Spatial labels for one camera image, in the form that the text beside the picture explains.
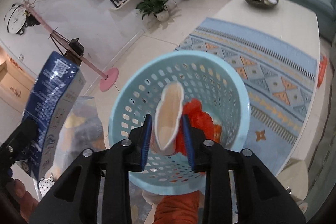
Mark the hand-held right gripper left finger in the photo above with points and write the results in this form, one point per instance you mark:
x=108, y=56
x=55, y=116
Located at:
x=147, y=142

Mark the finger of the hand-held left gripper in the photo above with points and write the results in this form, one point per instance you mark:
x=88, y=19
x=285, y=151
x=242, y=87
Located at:
x=18, y=134

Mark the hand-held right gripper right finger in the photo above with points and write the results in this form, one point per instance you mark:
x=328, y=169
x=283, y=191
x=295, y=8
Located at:
x=187, y=145

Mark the blue printed carton box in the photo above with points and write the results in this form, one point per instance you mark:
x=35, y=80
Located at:
x=50, y=87

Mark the light blue plastic basket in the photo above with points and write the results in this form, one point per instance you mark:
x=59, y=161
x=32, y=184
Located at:
x=228, y=77

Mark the person's left hand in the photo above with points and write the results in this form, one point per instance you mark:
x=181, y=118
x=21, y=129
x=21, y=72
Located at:
x=22, y=195

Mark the orange snack packet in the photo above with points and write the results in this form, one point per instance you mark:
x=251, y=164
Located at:
x=197, y=113

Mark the wooden door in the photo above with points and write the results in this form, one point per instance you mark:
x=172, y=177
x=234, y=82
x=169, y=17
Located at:
x=10, y=82

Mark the white polka-dot cloth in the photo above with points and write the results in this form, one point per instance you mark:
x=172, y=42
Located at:
x=47, y=183

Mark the orange cloth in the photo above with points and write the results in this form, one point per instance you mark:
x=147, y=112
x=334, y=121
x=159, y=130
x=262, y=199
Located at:
x=176, y=208

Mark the patterned grey cushion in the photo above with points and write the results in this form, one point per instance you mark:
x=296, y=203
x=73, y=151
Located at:
x=81, y=121

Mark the pink coat rack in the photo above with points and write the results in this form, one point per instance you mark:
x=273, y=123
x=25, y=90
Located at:
x=109, y=82

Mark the brown hanging bag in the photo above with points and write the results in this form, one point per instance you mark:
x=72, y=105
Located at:
x=69, y=56

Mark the black hanging bag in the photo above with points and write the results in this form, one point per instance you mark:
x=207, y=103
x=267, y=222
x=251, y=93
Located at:
x=76, y=46

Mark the green potted plant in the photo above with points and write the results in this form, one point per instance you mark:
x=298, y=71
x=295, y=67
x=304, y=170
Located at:
x=155, y=3

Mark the round wall clock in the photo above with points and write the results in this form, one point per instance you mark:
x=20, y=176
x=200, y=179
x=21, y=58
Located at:
x=15, y=19

